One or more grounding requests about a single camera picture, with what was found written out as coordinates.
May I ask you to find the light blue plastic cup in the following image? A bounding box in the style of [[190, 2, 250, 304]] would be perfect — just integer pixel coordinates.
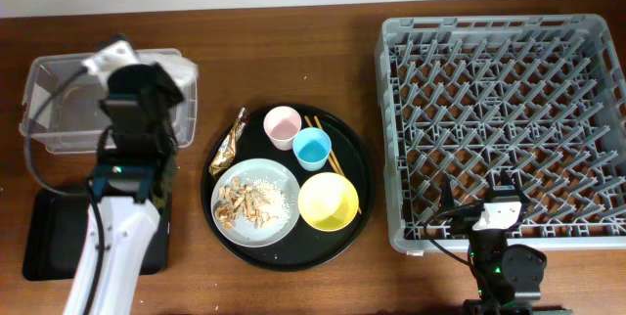
[[292, 127, 332, 171]]

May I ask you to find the pink plastic cup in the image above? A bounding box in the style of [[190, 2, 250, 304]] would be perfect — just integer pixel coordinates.
[[263, 106, 302, 151]]

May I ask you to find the grey dishwasher rack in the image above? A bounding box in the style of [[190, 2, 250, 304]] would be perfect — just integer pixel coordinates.
[[375, 14, 625, 255]]

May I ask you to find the grey round plate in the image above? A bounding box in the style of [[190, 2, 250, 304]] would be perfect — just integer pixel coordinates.
[[209, 158, 300, 248]]

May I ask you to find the yellow plastic bowl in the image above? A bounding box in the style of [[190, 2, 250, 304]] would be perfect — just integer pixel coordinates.
[[297, 172, 359, 232]]

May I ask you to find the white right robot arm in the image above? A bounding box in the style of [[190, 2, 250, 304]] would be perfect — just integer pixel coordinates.
[[435, 173, 547, 315]]

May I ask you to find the wooden chopstick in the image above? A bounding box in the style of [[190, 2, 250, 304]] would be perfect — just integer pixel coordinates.
[[313, 115, 364, 216], [304, 115, 344, 176]]

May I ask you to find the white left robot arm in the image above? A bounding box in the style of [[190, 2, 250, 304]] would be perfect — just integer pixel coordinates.
[[64, 64, 184, 314]]

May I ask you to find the white paper napkin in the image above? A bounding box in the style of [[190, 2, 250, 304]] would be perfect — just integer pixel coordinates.
[[143, 53, 199, 100]]

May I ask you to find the gold brown snack wrapper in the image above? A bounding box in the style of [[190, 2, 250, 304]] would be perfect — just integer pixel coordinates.
[[208, 108, 249, 178]]

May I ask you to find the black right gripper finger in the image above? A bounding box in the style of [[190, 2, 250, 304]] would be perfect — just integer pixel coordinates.
[[439, 173, 455, 212], [496, 171, 530, 203]]

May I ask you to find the food scraps and rice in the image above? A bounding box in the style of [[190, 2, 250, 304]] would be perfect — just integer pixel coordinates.
[[213, 177, 291, 229]]

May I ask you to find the black rectangular waste tray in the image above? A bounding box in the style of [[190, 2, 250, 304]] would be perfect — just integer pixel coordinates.
[[22, 189, 172, 281]]

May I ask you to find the clear plastic waste bin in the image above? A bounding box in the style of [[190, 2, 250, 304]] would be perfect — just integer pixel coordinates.
[[20, 48, 198, 155]]

